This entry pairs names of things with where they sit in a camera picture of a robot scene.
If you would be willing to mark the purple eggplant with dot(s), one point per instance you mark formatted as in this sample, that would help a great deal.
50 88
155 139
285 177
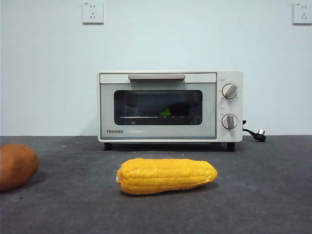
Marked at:
179 109

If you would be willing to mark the white oven knob, beige grip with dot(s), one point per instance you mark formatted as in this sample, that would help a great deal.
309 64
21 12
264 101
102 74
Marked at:
229 121
230 91

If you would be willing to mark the white toaster oven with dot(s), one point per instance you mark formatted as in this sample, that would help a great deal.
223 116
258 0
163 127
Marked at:
231 107

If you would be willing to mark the yellow corn cob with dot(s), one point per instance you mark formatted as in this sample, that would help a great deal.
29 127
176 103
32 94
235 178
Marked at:
165 175

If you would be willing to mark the orange-brown sweet potato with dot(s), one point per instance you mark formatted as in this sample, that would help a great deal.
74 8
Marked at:
14 165

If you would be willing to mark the white wall socket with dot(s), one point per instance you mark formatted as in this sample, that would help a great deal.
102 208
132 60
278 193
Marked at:
92 12
302 13

